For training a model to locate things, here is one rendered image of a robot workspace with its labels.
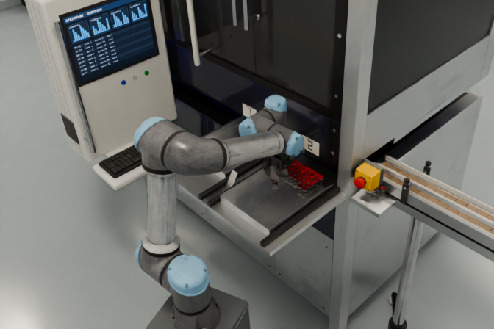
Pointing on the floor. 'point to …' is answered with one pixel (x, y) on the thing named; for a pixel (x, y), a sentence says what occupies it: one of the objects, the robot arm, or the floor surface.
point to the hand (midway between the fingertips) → (273, 177)
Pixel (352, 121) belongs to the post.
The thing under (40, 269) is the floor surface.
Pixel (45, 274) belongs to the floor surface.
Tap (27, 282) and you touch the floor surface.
